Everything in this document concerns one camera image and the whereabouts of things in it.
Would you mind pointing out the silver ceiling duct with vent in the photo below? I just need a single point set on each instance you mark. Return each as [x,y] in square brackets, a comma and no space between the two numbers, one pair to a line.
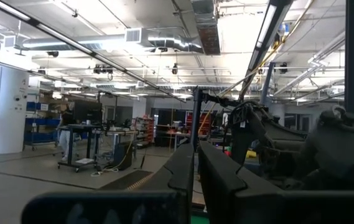
[164,40]

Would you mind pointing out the black desk monitor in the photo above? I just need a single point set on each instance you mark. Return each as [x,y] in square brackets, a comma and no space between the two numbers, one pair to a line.
[86,111]

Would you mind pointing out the red storage shelf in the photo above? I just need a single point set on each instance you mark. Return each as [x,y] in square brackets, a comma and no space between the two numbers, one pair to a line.
[203,123]

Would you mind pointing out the small yellow background object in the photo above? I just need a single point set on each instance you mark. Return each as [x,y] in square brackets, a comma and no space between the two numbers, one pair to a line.
[251,154]

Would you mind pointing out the white round building column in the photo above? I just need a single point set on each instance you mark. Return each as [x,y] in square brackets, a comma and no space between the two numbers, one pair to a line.
[8,109]

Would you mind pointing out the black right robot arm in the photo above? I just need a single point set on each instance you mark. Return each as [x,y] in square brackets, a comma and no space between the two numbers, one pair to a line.
[267,140]

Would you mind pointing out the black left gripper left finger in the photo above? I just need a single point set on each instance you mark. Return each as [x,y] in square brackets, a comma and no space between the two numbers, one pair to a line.
[164,199]

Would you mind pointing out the black floor mat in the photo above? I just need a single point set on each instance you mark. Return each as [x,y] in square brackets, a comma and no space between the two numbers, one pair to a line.
[127,180]

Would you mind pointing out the overhead LED light bar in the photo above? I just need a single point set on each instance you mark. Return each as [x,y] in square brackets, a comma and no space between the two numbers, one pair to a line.
[267,25]

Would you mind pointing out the person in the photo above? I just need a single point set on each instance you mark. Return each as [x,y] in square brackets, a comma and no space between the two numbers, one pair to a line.
[66,137]

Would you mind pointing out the dark rectangular ceiling duct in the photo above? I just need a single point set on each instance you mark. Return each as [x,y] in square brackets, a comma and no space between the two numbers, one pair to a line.
[207,31]

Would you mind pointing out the black wheeled standing desk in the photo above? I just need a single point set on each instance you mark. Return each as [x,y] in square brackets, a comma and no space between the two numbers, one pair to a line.
[77,146]

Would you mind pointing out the black ceiling-hung camera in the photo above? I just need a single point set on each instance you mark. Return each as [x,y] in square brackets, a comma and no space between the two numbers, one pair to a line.
[283,68]
[175,69]
[53,53]
[103,69]

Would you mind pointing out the metal parts rack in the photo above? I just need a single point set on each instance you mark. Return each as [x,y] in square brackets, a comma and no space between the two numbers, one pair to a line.
[145,130]

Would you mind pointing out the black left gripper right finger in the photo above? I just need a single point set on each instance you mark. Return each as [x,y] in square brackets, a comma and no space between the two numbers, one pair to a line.
[242,205]

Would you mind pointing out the shelf with blue bins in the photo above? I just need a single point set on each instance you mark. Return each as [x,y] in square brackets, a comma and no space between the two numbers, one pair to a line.
[41,130]

